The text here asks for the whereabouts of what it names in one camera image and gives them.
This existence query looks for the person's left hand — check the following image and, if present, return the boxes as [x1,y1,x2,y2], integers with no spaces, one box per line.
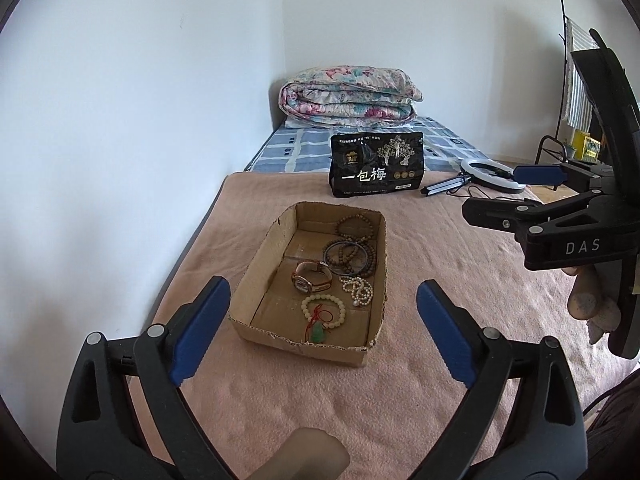
[247,427,351,480]

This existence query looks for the dark brown clothing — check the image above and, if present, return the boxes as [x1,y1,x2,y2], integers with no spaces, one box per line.
[585,375,640,480]

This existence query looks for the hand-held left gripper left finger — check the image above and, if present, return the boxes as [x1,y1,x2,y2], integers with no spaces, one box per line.
[56,276,232,480]

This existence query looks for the white ring light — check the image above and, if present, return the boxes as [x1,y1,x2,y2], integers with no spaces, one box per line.
[459,157,528,192]

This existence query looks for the dark wooden bead bracelets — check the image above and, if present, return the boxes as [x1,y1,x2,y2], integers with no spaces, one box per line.
[323,240,362,268]

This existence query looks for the yellow box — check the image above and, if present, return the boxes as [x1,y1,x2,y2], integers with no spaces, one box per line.
[572,130,604,163]

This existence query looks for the cream pearl necklace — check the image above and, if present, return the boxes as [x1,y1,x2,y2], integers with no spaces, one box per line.
[340,274,374,307]

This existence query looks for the black metal coat stand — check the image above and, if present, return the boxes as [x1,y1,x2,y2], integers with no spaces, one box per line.
[554,0,575,136]

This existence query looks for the black folded tripod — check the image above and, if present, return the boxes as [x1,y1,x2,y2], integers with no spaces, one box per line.
[420,175,473,197]

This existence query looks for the brown wooden bead necklace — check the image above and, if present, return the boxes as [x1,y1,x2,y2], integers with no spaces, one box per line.
[322,214,379,279]

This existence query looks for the white bead bracelet jade pendant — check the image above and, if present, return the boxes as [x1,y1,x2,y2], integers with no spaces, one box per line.
[301,294,347,345]

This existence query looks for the person's right hand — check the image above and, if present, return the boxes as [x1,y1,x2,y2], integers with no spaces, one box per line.
[567,260,624,346]

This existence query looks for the pink blanket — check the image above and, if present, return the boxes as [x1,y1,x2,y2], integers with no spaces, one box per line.
[127,170,640,480]

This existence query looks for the black ring light cable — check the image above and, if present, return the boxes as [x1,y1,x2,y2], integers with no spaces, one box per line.
[467,184,543,206]

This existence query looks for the black metal shoe rack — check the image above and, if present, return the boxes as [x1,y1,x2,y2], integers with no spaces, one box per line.
[537,135,572,166]

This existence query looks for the folded floral quilt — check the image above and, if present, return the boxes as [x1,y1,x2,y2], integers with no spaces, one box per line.
[279,65,424,128]

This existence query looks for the white folded bedding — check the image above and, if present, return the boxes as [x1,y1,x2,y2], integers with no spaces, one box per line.
[284,116,417,130]

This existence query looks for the striped hanging cloth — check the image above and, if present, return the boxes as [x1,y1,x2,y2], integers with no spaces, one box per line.
[565,22,601,131]

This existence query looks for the blue checked bed sheet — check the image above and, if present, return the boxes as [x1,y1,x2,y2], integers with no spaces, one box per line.
[243,115,488,173]

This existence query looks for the black snack bag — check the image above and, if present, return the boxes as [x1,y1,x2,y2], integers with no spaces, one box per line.
[330,131,426,199]

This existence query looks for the brown cardboard box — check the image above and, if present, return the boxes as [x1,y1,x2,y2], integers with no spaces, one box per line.
[227,201,390,367]

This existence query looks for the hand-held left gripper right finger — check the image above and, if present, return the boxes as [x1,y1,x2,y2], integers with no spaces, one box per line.
[416,280,588,480]

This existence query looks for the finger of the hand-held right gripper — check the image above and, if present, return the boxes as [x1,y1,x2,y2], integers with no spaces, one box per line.
[513,161,618,196]
[461,191,608,241]

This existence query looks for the pink strap wristwatch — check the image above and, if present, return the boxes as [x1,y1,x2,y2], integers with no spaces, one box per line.
[291,259,333,295]

